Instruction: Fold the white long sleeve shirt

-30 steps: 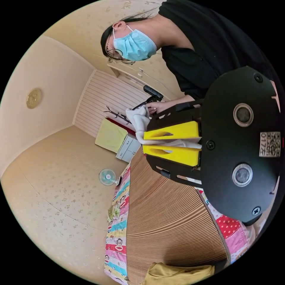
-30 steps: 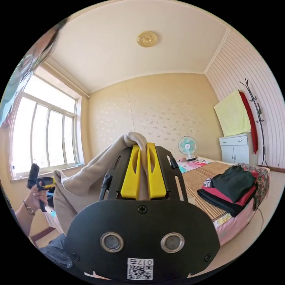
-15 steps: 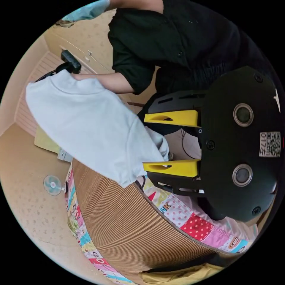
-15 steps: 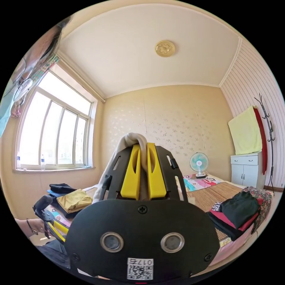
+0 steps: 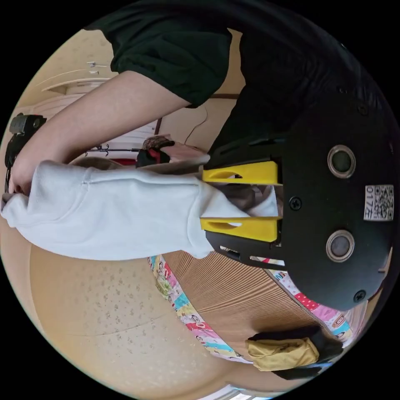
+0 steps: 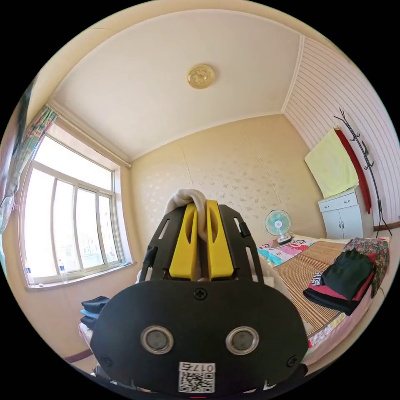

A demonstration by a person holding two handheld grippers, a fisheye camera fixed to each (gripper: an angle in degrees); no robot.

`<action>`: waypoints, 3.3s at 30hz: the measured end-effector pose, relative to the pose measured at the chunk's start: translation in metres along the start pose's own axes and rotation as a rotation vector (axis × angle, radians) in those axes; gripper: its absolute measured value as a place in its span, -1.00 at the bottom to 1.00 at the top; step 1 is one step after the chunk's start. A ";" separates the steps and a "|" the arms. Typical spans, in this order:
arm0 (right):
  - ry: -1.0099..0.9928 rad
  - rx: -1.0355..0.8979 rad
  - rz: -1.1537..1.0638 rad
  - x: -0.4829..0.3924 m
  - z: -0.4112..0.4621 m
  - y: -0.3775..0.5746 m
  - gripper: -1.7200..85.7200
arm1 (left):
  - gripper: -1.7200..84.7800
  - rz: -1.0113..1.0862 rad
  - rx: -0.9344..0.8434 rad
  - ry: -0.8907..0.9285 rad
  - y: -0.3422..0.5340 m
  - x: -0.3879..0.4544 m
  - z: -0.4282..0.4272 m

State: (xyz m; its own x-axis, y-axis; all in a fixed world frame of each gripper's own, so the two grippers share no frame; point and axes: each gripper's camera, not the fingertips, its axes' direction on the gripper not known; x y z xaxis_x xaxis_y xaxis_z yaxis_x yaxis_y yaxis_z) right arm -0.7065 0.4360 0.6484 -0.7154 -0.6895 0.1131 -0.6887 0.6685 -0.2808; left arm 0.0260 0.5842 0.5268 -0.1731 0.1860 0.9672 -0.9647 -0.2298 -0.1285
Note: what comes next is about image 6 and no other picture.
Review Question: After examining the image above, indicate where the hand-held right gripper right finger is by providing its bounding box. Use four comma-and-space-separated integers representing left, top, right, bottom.
205, 200, 234, 280

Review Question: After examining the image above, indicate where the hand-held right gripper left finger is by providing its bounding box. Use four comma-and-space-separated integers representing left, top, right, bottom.
169, 203, 199, 279

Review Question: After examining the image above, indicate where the white long sleeve shirt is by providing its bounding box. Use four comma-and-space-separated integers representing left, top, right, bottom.
136, 188, 291, 300

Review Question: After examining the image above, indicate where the small white table fan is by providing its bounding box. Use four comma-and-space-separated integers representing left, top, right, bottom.
265, 208, 294, 245

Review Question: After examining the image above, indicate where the bed with woven mat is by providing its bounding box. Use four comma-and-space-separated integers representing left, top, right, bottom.
78, 231, 391, 375

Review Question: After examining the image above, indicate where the pile of clothes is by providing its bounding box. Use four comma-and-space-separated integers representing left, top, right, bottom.
80, 295, 112, 330
303, 248, 375, 316

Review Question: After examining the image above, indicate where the window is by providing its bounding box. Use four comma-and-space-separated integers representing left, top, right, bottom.
18, 123, 135, 290

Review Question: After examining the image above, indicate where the white cupboard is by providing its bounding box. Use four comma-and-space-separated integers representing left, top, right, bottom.
318, 184, 374, 240

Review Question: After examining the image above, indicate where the yellow towel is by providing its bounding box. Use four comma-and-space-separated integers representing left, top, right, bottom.
305, 128, 359, 198

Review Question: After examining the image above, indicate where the floral folded quilt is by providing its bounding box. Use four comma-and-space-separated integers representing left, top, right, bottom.
343, 237, 390, 298

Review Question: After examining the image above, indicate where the red cloth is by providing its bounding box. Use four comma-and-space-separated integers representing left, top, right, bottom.
334, 126, 373, 215

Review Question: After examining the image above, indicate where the black coat rack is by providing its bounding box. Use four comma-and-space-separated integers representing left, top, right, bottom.
332, 107, 393, 237

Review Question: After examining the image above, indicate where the round ceiling lamp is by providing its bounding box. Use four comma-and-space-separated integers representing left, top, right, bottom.
187, 63, 216, 90

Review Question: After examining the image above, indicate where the striped curtain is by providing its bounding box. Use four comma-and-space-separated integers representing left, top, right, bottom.
6, 106, 60, 200

